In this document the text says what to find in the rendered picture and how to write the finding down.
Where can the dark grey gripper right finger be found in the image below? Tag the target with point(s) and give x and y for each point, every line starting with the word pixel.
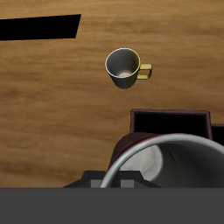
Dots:
pixel 131 176

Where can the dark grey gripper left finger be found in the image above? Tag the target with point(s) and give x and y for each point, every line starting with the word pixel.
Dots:
pixel 89 177

